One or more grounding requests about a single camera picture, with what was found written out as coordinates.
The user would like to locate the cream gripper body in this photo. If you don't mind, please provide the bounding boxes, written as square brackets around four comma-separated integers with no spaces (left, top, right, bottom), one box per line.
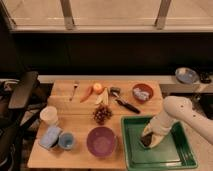
[140,123,170,148]

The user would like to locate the black eraser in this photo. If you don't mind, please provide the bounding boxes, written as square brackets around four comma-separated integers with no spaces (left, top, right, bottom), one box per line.
[141,133,152,147]

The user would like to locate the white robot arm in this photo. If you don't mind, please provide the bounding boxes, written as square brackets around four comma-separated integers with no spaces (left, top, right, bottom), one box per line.
[140,96,213,148]

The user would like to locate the green plastic tray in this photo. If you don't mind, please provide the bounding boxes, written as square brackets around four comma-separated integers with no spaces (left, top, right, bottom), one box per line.
[121,116,197,171]

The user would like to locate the red bowl with contents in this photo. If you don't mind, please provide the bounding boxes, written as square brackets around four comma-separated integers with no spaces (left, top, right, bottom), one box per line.
[132,83,154,104]

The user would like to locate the bunch of dark grapes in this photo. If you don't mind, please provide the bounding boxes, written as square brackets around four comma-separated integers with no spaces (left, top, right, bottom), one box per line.
[93,104,112,125]

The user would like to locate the grey plate on ledge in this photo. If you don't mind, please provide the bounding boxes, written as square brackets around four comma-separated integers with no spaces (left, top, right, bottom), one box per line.
[175,67,198,84]

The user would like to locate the purple bowl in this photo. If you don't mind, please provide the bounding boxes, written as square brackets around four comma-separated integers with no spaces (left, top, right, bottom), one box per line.
[86,126,117,158]

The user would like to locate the yellow banana pieces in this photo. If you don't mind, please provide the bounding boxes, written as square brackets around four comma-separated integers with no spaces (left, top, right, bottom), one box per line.
[95,88,109,105]

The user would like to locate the orange carrot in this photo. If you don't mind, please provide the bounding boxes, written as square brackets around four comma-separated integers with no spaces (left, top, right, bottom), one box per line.
[80,86,93,103]

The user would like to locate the silver fork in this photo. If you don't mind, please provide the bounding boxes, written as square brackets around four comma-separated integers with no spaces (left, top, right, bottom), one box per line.
[69,80,79,101]

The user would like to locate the blue ceramic cup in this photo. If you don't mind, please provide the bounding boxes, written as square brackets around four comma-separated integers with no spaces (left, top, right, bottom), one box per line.
[58,132,75,150]

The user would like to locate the white paper cup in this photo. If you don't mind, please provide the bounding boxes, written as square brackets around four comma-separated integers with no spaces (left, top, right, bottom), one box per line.
[40,106,58,125]

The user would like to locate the black office chair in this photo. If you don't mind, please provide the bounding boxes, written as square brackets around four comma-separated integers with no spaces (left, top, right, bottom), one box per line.
[0,71,46,171]

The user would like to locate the black handled peeler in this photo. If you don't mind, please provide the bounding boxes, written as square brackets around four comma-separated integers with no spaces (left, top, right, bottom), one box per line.
[110,87,140,114]

